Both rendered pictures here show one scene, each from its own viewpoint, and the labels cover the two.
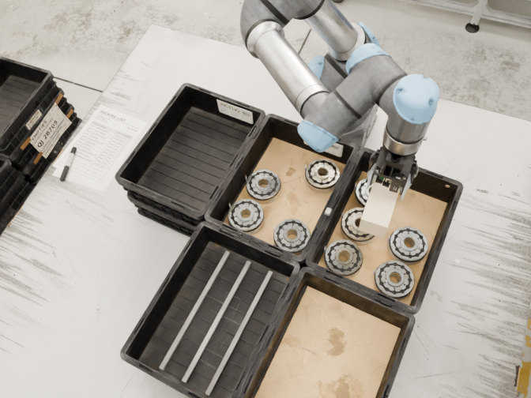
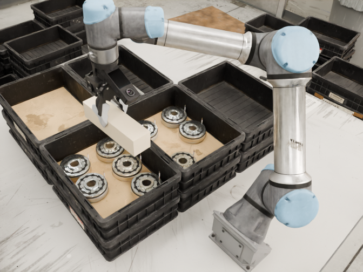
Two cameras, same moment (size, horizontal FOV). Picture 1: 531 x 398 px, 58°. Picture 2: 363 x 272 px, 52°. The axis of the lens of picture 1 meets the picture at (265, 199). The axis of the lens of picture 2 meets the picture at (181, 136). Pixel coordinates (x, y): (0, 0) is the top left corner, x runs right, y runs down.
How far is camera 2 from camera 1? 1.43 m
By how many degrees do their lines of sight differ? 59
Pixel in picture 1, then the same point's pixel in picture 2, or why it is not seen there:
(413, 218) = (111, 206)
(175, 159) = (240, 102)
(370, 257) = (101, 167)
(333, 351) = (62, 126)
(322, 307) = not seen: hidden behind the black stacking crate
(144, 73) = (350, 129)
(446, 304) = (45, 228)
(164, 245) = not seen: hidden behind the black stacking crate
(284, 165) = (206, 151)
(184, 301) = (139, 83)
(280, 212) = (167, 136)
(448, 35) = not seen: outside the picture
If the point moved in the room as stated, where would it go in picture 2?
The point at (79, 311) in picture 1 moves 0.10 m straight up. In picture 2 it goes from (171, 70) to (172, 54)
